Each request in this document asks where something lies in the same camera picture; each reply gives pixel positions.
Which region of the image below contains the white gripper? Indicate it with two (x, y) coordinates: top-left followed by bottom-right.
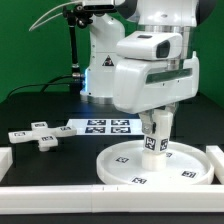
(113, 53), (199, 134)

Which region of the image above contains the white round table top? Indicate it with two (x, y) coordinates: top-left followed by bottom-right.
(96, 140), (214, 186)

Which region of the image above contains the white cross-shaped table base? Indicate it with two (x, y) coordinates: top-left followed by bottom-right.
(8, 122), (77, 152)

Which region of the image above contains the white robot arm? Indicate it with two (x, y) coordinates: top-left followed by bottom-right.
(83, 0), (217, 134)

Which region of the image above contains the white marker tag sheet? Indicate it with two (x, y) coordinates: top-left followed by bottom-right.
(67, 119), (142, 136)

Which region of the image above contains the white right fence block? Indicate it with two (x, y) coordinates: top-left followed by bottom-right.
(206, 145), (224, 185)

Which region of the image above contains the white fence block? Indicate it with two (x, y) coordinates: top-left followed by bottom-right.
(206, 145), (224, 185)
(0, 147), (13, 182)

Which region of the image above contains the white front fence bar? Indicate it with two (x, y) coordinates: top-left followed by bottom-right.
(0, 185), (224, 214)

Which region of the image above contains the white left fence block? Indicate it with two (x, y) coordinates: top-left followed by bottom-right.
(0, 147), (13, 182)

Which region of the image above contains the black cable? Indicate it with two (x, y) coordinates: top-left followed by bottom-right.
(6, 73), (85, 98)

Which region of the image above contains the white cable pair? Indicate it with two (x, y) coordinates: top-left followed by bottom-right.
(28, 0), (84, 32)

